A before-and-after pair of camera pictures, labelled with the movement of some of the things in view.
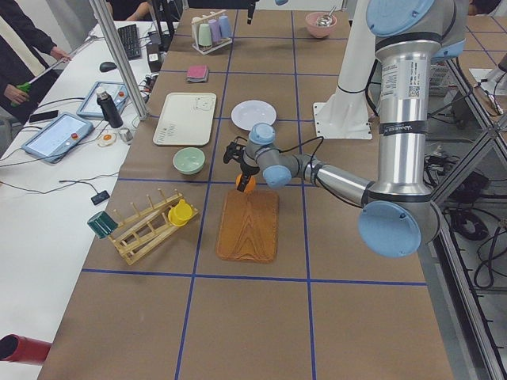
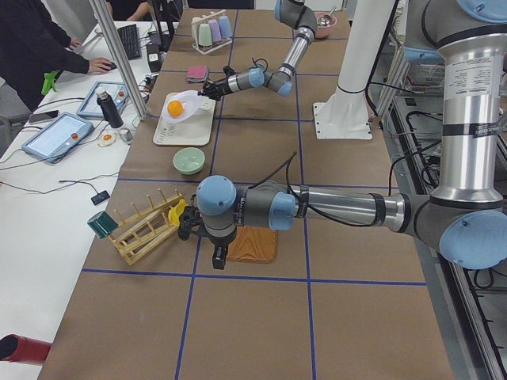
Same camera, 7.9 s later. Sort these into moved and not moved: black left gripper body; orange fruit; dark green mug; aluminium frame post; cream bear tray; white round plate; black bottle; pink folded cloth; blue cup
Moved: orange fruit; white round plate; black left gripper body
Not moved: blue cup; aluminium frame post; dark green mug; cream bear tray; black bottle; pink folded cloth
